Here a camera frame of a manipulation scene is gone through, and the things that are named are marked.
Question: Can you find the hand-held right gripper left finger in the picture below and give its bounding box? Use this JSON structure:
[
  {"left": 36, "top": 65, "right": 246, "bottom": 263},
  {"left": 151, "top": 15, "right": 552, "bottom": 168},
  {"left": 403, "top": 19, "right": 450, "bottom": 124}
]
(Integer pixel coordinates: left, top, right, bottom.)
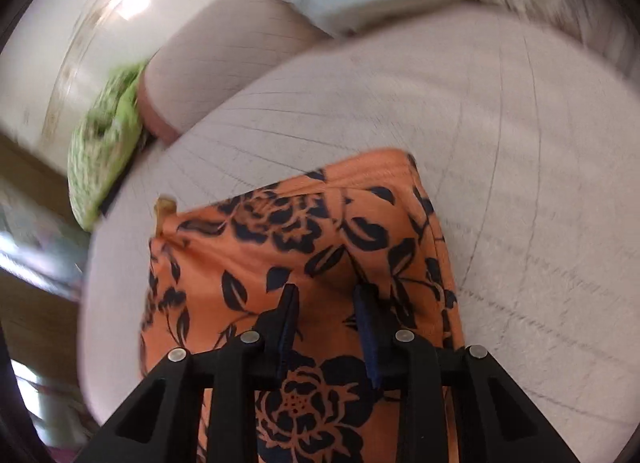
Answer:
[{"left": 75, "top": 283, "right": 301, "bottom": 463}]

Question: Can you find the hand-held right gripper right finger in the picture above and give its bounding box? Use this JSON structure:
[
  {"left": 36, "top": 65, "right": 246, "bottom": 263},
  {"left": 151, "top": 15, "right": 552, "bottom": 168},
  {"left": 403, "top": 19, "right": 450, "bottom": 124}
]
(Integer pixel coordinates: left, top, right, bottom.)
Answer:
[{"left": 352, "top": 283, "right": 581, "bottom": 463}]

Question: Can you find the orange black floral garment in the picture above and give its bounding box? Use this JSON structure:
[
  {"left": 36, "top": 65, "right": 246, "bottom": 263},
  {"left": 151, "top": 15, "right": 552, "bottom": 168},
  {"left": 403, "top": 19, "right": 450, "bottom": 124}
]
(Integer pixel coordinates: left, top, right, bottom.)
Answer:
[{"left": 139, "top": 148, "right": 466, "bottom": 463}]

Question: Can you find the green checkered pillow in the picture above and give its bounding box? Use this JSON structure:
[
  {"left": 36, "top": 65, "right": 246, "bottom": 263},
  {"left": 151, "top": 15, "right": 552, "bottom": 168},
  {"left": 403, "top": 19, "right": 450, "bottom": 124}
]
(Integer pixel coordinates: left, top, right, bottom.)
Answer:
[{"left": 67, "top": 60, "right": 151, "bottom": 233}]

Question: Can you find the dark wooden glass-panel door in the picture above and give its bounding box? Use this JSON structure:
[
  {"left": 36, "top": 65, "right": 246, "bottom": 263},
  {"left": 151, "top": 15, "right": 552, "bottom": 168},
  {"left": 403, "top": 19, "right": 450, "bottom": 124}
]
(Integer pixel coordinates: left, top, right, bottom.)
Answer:
[{"left": 0, "top": 133, "right": 96, "bottom": 444}]

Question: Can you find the pink bolster cushion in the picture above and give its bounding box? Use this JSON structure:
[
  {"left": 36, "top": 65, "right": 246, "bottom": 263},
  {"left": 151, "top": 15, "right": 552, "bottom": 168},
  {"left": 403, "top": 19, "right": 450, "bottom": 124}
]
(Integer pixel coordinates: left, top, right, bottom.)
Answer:
[{"left": 140, "top": 0, "right": 341, "bottom": 144}]

